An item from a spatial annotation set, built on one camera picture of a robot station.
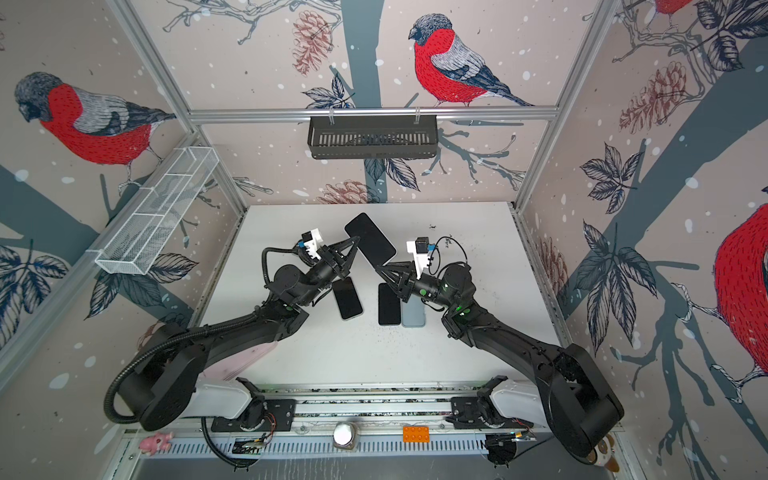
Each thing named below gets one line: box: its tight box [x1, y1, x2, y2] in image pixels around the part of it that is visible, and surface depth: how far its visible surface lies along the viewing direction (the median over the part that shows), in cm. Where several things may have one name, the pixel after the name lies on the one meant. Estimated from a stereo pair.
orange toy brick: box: [402, 426, 430, 443], surface depth 71 cm
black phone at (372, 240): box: [344, 212, 397, 266], surface depth 74 cm
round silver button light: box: [333, 421, 358, 450], surface depth 64 cm
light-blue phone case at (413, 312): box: [402, 294, 426, 328], surface depth 92 cm
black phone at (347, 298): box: [332, 276, 363, 319], surface depth 95 cm
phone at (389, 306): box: [378, 282, 401, 326], surface depth 94 cm
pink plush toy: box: [139, 432, 174, 456], surface depth 70 cm
